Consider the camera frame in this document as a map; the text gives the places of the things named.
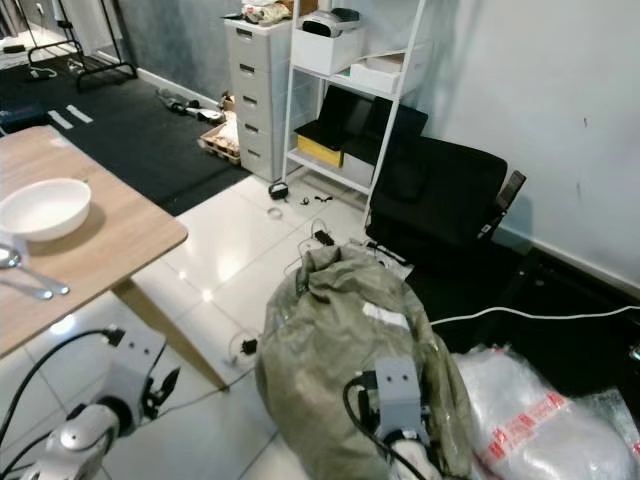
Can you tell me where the green woven sack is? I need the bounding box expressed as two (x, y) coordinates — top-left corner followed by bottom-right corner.
(254, 245), (477, 480)

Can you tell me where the silver metal spoon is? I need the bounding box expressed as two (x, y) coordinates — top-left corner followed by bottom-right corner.
(0, 246), (71, 297)

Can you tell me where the light wooden table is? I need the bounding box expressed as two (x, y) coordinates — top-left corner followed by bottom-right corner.
(0, 126), (189, 357)

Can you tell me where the silver metal fork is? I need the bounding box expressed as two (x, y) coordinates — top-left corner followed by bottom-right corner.
(0, 270), (54, 302)

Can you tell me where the clear plastic bag red print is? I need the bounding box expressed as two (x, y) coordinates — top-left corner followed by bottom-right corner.
(453, 344), (640, 480)

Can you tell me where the black fabric chair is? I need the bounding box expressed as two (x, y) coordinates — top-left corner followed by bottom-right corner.
(364, 133), (529, 269)

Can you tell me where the white ceramic bowl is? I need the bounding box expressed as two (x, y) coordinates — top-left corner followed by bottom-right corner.
(0, 178), (93, 243)

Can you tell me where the black floor mat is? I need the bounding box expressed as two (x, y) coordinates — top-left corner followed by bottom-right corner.
(0, 56), (276, 216)

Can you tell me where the yellow box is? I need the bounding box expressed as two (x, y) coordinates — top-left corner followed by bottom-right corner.
(296, 135), (345, 169)

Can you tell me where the black open laptop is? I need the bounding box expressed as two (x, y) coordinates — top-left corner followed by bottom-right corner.
(294, 85), (373, 153)

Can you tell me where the grey plastic drawer cabinet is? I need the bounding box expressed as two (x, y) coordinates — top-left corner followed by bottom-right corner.
(224, 17), (297, 182)

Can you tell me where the flat white box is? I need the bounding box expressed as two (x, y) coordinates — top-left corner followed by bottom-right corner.
(349, 54), (413, 97)

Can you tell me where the black metal clothes rack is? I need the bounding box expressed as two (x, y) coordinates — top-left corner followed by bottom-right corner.
(50, 0), (139, 93)

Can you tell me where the white metal shelf rack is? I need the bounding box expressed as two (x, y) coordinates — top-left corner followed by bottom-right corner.
(278, 0), (429, 219)

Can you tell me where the white box with grey printer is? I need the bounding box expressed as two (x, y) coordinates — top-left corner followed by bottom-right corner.
(291, 7), (367, 76)

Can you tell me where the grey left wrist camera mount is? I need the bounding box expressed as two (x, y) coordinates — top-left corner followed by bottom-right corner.
(102, 325), (170, 413)

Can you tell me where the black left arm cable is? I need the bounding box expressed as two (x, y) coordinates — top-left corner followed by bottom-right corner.
(0, 328), (125, 479)

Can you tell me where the black charger with cable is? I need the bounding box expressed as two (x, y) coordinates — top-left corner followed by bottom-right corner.
(295, 228), (346, 276)

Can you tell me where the white floor cable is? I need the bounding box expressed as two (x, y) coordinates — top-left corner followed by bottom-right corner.
(429, 304), (640, 328)

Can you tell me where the power strip with cables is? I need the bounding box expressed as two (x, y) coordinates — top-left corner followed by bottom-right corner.
(157, 87), (227, 125)

